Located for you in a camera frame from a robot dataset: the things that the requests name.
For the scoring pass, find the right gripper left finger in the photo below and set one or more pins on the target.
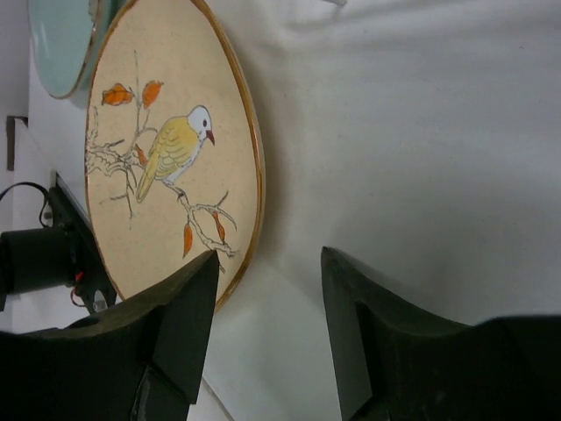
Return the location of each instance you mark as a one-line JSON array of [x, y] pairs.
[[141, 359]]

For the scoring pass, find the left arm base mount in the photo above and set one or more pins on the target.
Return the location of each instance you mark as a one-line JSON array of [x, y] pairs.
[[61, 252]]

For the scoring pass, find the light green round plate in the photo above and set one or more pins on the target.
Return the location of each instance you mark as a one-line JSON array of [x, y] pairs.
[[66, 38]]

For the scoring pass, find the beige bird plate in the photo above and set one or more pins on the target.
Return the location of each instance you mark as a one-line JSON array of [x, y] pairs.
[[174, 164]]

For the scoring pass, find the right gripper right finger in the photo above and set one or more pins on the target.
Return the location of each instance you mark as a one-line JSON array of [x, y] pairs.
[[396, 361]]

